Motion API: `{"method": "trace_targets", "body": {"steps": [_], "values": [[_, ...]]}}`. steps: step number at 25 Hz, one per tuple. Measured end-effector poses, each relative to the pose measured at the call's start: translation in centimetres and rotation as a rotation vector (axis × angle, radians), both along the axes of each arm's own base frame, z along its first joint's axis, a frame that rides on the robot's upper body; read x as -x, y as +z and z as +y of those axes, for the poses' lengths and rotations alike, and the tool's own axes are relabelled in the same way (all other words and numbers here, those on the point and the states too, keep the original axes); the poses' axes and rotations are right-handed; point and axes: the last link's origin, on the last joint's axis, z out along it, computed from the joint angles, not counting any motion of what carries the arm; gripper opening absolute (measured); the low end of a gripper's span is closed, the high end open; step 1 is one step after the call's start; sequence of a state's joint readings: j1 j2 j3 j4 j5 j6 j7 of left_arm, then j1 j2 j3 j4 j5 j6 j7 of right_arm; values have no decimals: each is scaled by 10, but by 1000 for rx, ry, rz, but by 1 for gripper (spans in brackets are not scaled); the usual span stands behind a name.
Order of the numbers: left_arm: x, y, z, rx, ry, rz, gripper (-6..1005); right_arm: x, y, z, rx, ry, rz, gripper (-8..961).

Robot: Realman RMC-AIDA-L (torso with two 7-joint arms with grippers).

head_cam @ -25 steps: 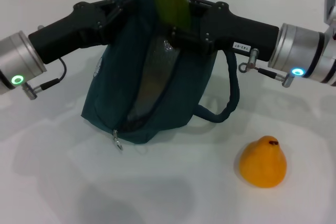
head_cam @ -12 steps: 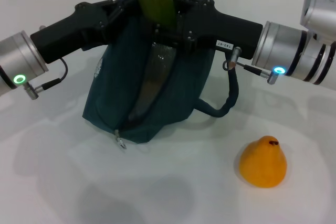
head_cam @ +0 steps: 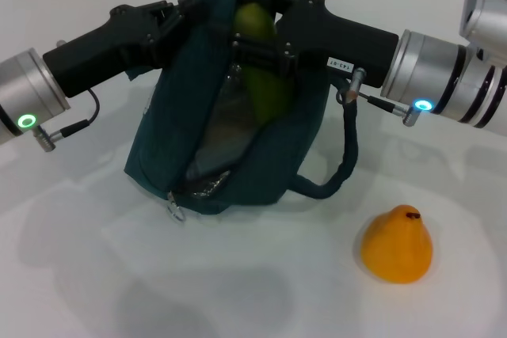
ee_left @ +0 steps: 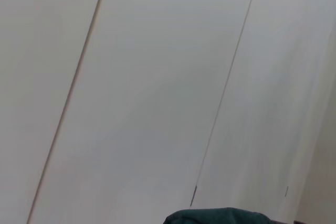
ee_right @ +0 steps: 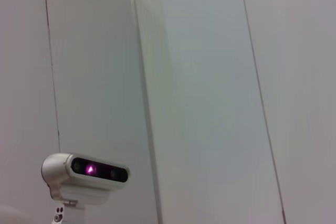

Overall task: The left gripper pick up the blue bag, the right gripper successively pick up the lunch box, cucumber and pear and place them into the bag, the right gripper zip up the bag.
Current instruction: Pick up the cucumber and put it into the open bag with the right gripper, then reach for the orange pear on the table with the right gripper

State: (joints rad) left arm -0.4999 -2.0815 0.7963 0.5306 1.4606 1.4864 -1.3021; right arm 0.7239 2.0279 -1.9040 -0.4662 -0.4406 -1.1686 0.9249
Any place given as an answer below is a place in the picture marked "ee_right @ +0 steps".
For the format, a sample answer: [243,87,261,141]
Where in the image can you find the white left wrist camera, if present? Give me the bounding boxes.
[41,152,131,206]

